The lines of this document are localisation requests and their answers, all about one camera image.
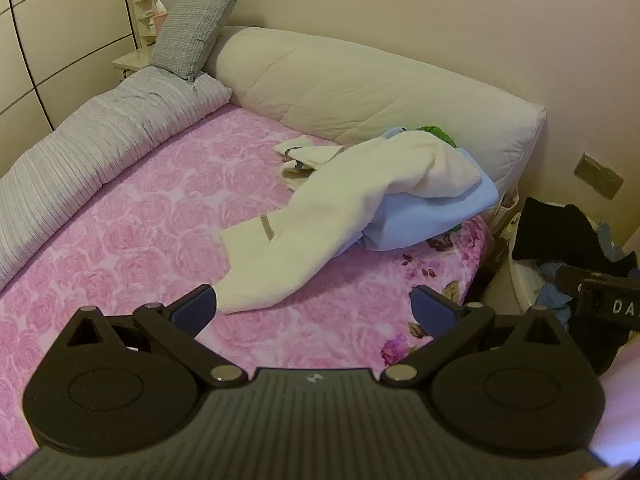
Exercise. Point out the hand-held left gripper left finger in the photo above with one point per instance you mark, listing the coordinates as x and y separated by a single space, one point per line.
192 307

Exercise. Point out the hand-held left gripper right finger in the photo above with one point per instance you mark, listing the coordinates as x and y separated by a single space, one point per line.
435 310

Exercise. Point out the white fleece garment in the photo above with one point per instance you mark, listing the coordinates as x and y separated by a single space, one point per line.
310 220

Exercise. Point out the dark blue cloth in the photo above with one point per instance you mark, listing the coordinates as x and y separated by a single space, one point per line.
552 296

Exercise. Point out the white laundry basket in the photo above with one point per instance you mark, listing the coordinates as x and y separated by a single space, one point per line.
522 280

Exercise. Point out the black garment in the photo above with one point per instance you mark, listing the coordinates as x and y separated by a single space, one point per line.
550 230

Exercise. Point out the light blue garment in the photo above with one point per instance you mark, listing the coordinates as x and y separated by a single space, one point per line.
430 215

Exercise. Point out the pink floral blanket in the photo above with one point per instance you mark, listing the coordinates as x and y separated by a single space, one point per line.
150 210

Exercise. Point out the green garment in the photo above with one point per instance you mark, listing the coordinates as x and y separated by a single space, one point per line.
437 133

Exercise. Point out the grey striped quilt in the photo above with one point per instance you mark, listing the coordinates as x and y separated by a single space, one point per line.
100 130

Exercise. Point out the white bolster cushion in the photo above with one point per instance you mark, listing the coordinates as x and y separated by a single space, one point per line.
350 85

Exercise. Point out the white nightstand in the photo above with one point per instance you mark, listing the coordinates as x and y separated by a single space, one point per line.
130 62

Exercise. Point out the grey pillow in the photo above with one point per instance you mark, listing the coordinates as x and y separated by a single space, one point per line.
192 30

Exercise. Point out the white desk organizer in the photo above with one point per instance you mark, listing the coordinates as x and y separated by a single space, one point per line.
142 5

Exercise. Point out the cream wardrobe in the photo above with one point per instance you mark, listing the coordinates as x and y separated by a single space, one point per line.
50 35

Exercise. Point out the brass double wall socket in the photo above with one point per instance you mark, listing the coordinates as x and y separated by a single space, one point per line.
599 176

